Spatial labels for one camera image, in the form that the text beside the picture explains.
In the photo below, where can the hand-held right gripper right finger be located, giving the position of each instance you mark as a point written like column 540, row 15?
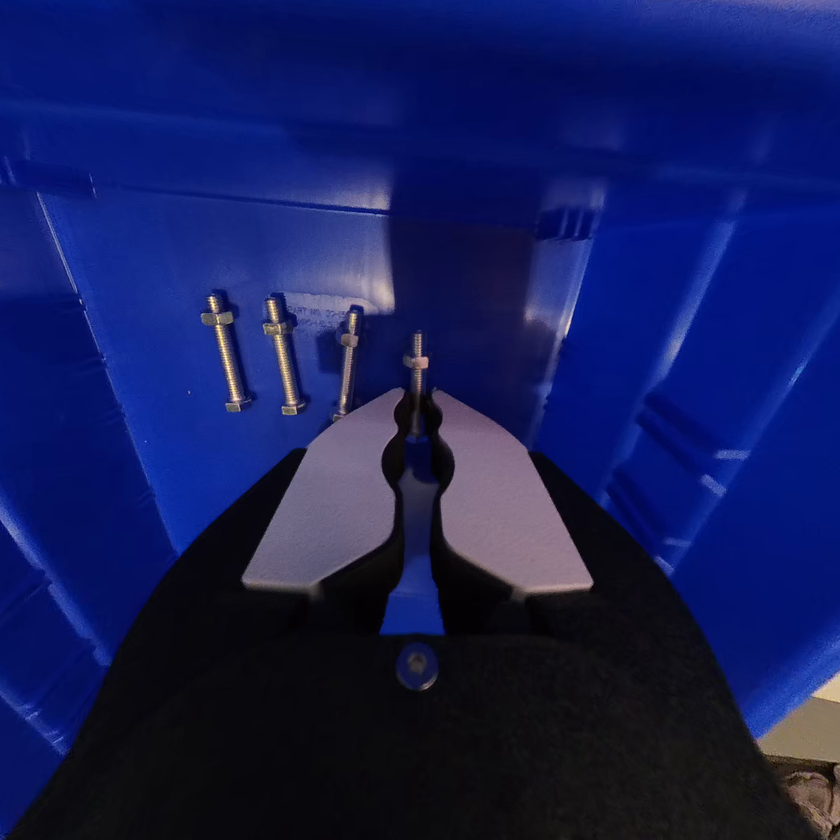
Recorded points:
column 505, row 518

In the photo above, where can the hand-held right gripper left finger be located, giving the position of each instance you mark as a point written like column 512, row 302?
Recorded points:
column 328, row 512

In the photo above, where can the silver bolt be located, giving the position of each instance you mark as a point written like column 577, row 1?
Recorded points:
column 417, row 384
column 283, row 361
column 226, row 358
column 348, row 374

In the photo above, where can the silver hex nut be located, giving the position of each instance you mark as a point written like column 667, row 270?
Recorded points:
column 417, row 361
column 277, row 327
column 214, row 319
column 348, row 338

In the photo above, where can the blue plastic bin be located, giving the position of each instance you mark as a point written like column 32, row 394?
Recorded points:
column 131, row 262

